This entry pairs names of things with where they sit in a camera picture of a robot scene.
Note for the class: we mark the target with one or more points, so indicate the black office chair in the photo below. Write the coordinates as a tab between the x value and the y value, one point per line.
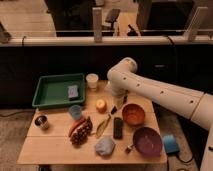
111	18

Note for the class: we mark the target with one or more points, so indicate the white paper cup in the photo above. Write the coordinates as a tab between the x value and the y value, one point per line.
92	81

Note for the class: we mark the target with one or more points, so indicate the metal cup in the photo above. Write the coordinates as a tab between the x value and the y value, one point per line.
42	122

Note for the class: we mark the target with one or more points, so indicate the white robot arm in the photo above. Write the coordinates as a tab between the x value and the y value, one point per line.
194	105

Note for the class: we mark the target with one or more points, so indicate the black remote control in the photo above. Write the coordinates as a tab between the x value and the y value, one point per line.
117	128

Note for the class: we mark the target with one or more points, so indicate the purple bowl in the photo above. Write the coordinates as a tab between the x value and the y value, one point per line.
147	142

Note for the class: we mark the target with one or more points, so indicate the white horizontal rail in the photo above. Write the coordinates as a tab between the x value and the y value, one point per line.
106	41

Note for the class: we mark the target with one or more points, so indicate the green plastic tray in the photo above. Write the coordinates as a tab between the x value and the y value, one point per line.
52	91

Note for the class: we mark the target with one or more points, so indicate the grey blue cloth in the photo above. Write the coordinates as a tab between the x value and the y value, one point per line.
105	146

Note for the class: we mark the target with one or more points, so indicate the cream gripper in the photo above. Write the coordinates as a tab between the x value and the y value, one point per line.
118	102

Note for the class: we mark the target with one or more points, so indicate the black handled brush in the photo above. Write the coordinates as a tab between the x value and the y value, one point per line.
114	110

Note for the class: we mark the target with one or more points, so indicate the yellow red apple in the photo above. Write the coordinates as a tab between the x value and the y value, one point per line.
101	106

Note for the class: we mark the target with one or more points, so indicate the small metal clip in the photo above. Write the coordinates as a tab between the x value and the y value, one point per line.
128	149

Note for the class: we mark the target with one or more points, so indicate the blue plastic cup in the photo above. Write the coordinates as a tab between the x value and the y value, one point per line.
75	112

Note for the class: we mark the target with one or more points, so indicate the blue sponge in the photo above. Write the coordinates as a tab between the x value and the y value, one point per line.
73	92

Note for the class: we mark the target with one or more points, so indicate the orange bowl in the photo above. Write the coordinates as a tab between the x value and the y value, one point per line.
133	114

